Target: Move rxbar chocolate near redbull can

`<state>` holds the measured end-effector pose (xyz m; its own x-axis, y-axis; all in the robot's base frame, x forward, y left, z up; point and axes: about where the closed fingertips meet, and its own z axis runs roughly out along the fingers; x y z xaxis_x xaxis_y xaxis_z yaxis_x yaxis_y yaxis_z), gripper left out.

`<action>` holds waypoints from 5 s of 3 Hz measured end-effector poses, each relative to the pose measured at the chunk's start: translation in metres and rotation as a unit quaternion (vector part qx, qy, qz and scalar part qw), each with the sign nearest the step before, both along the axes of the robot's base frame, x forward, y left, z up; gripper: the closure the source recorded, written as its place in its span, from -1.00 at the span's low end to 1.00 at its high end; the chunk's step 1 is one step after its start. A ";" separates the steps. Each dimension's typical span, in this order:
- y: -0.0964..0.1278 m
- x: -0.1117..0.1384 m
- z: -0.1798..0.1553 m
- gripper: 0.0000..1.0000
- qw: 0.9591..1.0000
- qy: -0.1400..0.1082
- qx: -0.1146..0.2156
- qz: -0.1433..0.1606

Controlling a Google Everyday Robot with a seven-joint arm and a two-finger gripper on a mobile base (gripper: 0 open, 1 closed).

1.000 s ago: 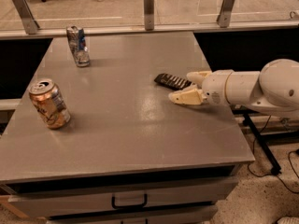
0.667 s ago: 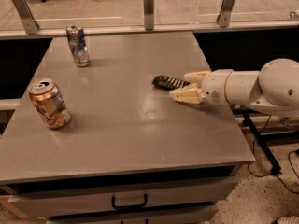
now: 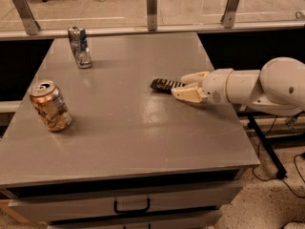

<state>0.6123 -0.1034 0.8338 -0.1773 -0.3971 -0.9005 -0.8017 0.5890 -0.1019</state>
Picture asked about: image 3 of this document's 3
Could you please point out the grey drawer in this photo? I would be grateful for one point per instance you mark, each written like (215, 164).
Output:
(122, 202)
(184, 220)

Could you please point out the right metal glass bracket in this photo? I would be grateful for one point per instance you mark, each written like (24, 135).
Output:
(228, 16)

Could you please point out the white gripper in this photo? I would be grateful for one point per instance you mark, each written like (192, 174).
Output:
(215, 84)

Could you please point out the black rxbar chocolate wrapper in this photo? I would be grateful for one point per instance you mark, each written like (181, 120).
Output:
(165, 85)

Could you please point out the lower grey drawer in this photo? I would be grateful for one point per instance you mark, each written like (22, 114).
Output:
(184, 220)

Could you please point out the middle metal glass bracket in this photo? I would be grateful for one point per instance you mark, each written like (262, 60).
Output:
(152, 15)

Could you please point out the left metal glass bracket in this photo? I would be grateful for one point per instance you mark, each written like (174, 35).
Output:
(30, 25)

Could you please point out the upper grey drawer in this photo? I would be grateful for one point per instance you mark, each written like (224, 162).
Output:
(122, 202)

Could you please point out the white shoe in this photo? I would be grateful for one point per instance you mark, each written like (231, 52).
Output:
(294, 225)

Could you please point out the black metal stand leg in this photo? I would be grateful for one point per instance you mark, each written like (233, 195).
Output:
(281, 171)

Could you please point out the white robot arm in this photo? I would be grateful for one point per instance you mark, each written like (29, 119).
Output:
(278, 88)

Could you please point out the orange soda can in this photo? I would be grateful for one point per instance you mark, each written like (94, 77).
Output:
(47, 99)

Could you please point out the metal glass bracket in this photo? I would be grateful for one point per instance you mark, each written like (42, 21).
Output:
(152, 15)
(228, 16)
(30, 25)

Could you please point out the silver blue redbull can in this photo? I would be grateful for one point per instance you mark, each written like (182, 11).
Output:
(79, 47)

